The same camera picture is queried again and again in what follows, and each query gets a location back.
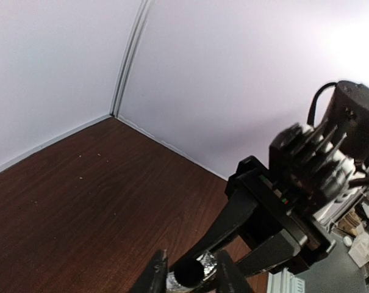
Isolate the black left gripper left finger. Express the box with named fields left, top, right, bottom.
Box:
left=131, top=250, right=168, bottom=293

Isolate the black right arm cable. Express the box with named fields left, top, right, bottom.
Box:
left=306, top=81, right=339, bottom=126

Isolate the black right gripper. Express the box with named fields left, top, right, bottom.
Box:
left=170, top=156, right=331, bottom=277

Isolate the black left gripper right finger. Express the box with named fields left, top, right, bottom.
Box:
left=216, top=250, right=252, bottom=293

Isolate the clear nail polish bottle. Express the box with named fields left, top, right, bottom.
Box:
left=166, top=251, right=217, bottom=292

